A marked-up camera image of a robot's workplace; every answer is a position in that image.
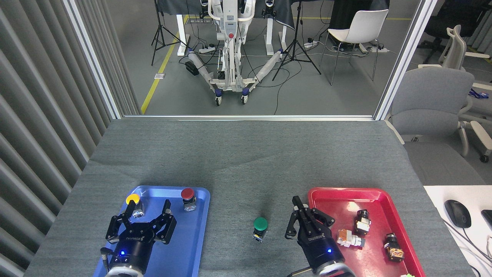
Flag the silver frame post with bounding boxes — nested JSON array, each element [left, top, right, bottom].
[[63, 0, 123, 120], [374, 0, 439, 120]]

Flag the black computer mouse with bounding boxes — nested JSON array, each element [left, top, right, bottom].
[[444, 200, 472, 229]]

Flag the black office chair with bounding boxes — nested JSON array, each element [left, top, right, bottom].
[[417, 0, 485, 64]]

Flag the white desk with black cloth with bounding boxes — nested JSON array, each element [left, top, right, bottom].
[[158, 0, 335, 57]]

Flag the black tripod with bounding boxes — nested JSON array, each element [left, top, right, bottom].
[[272, 0, 322, 81], [151, 0, 189, 66]]

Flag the white chair frame with armrest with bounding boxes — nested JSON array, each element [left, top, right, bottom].
[[459, 83, 492, 163]]

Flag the blue plastic tray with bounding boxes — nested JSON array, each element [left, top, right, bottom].
[[92, 185, 211, 277]]

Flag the silver frame rail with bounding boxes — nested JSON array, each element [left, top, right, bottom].
[[123, 114, 375, 122]]

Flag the yellow push button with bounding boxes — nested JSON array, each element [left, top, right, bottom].
[[126, 194, 145, 219]]

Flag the grey ribbed partition panel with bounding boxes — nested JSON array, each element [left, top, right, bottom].
[[0, 0, 145, 277]]

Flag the black switch with white base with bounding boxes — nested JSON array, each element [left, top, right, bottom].
[[354, 210, 371, 235]]

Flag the grey office chair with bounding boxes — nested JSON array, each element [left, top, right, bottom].
[[386, 67, 487, 186]]

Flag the white office chair with headrest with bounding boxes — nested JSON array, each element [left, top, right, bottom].
[[418, 25, 492, 72]]

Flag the white chair with metal legs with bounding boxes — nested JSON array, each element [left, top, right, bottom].
[[320, 9, 389, 86]]

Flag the green push button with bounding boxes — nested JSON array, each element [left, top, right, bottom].
[[253, 217, 269, 243]]

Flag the red plastic tray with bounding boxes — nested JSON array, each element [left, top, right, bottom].
[[308, 187, 426, 277]]

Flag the white side table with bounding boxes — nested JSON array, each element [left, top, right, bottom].
[[423, 185, 492, 277]]

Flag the red push button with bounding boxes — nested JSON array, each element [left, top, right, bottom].
[[181, 188, 197, 212]]

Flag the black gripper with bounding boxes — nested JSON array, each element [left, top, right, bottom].
[[106, 199, 177, 272], [285, 196, 345, 272]]

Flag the white stand on wheels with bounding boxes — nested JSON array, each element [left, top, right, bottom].
[[187, 0, 285, 106]]

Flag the black switch with orange base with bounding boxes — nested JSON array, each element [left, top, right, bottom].
[[384, 232, 405, 263]]

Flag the white and orange switch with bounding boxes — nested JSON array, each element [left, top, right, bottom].
[[337, 229, 366, 249]]

